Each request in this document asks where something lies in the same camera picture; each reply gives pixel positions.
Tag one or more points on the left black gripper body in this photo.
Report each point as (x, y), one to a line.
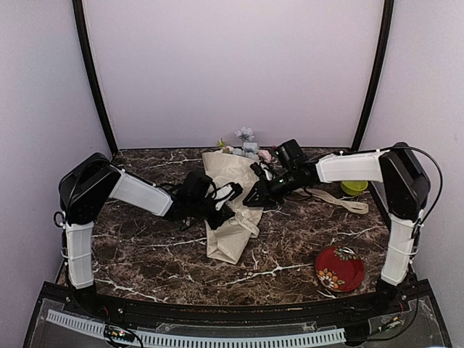
(198, 206)

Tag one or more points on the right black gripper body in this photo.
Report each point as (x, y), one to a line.
(285, 186)

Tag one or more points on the white printed ribbon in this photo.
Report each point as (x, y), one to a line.
(305, 215)

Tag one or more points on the pink fake rose stem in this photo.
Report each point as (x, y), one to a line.
(265, 156)

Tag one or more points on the beige wrapping paper sheet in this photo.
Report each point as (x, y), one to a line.
(227, 242)

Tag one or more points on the blue fake flower stem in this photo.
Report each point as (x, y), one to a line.
(246, 135)

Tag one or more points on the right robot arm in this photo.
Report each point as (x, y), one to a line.
(398, 180)

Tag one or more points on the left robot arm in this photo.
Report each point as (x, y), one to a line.
(96, 186)

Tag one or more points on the yellow-green cup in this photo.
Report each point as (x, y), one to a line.
(354, 188)

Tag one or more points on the red floral plate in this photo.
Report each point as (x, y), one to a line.
(339, 269)

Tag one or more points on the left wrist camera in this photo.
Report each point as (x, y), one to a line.
(226, 193)

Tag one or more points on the black front table rail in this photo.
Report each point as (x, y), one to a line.
(134, 313)

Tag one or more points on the right black frame post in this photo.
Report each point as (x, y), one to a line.
(375, 76)

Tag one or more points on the black frame post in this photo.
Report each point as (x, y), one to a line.
(91, 73)
(375, 76)

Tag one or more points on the white slotted cable duct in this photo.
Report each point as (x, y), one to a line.
(195, 336)

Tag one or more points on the left black frame post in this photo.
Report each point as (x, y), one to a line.
(91, 73)

